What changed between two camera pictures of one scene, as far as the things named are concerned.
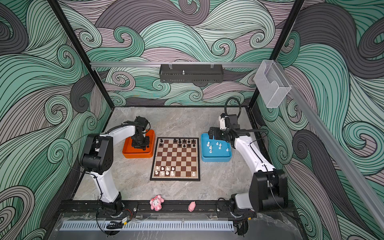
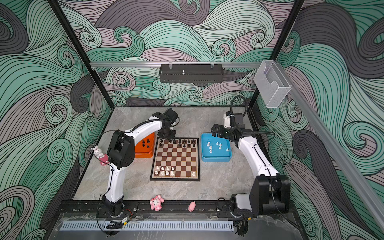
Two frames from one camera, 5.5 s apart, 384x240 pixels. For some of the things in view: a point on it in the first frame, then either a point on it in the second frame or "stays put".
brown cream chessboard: x=176 y=159 stays put
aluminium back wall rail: x=157 y=64 stays put
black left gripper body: x=141 y=142 -> x=169 y=135
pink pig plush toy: x=156 y=203 stays put
